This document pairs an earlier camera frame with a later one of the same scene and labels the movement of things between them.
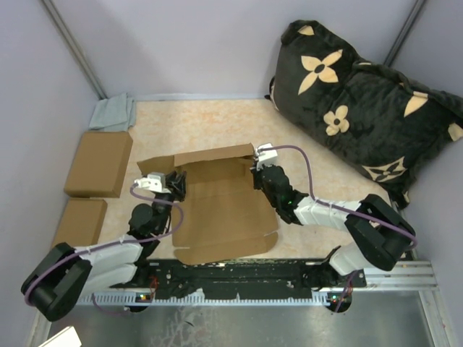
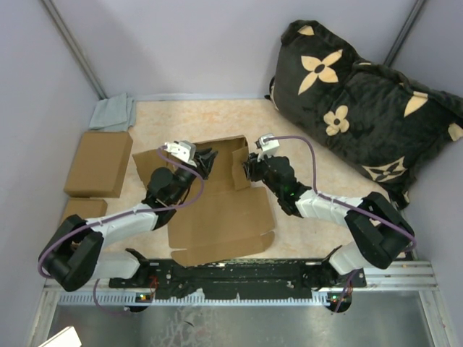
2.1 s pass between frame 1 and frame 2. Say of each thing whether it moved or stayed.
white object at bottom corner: stayed
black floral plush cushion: stayed
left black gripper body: moved
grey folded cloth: stayed
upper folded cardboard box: stayed
